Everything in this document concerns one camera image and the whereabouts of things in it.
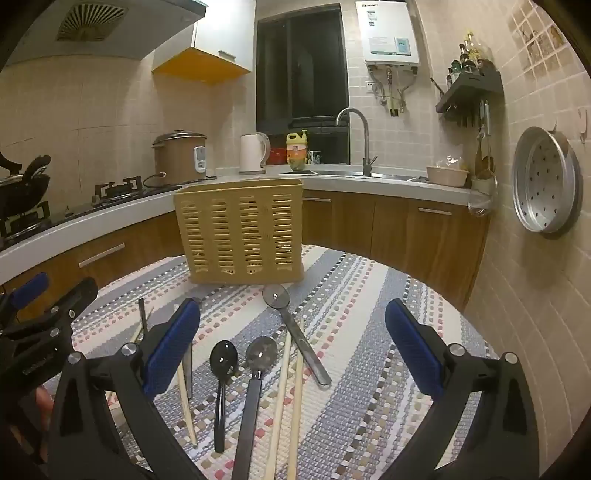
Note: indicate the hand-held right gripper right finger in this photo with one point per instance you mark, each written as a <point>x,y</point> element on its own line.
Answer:
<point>413,355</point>

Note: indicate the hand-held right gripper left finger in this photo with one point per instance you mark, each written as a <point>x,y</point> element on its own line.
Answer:
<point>173,355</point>

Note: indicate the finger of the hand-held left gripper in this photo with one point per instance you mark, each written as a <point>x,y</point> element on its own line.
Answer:
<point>76,297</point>
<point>30,286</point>

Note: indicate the black plastic spoon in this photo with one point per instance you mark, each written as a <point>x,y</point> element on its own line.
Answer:
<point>223,360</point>

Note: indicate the wooden chopstick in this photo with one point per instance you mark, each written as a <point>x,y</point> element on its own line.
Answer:
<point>279,406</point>
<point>188,413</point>
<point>296,406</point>

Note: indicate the translucent grey plastic spoon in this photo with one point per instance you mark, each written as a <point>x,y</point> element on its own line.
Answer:
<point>300,341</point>

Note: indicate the yellow slotted utensil basket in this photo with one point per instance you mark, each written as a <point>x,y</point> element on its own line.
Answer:
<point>258,267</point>

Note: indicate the dark slim utensil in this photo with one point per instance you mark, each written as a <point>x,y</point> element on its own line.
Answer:
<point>143,316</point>

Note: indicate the striped woven table mat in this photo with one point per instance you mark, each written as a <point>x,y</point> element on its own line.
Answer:
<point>360,323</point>

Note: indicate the black wok with lid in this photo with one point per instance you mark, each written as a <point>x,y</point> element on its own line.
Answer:
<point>25,182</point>

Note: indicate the black gas stove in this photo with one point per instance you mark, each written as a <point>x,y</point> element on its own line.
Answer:
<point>115,189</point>

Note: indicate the kitchen counter with wooden cabinets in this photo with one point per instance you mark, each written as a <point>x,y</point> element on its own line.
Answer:
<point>401,230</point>

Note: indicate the brown rice cooker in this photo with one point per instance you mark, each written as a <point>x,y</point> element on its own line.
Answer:
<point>175,159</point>

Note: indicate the beige bowl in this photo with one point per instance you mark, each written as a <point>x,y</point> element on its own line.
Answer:
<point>447,177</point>

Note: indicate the steel sink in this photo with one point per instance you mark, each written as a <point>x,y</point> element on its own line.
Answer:
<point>341,173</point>

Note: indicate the clear plastic bag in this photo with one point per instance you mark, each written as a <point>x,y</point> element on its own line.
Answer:
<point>450,162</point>

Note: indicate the steel kitchen faucet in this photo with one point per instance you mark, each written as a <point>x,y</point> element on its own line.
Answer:
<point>367,152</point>

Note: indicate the white electric kettle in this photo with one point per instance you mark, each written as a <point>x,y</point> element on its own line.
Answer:
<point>251,154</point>

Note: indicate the white speckled bowl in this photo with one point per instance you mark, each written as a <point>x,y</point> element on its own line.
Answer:
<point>545,180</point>

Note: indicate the black mug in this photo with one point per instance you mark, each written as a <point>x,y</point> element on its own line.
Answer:
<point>315,158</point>

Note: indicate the red container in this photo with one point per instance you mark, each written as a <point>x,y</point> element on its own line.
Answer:
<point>277,157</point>

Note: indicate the yellow detergent bottle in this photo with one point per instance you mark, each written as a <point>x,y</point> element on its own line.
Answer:
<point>297,150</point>

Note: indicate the water heater pipes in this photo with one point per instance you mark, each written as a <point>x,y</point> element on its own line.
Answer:
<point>392,92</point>

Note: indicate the grey range hood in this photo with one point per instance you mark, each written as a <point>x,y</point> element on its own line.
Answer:
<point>92,27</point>

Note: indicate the small green condiment bottle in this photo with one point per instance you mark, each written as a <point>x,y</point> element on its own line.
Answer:
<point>455,74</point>

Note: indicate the dark window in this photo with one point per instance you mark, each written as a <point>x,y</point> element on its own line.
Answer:
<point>300,69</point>

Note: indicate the tall condiment bottle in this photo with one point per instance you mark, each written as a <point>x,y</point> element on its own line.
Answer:
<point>472,53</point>

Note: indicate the white water heater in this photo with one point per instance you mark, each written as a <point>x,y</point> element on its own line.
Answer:
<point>385,27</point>

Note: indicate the wall socket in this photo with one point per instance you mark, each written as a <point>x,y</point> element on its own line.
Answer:
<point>370,87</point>

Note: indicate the black wall spice rack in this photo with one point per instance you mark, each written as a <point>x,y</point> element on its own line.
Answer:
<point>480,85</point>

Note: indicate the wall hook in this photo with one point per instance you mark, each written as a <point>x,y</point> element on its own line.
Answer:
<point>584,124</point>

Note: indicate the white and yellow wall cabinet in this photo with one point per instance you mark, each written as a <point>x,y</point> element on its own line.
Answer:
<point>221,32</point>

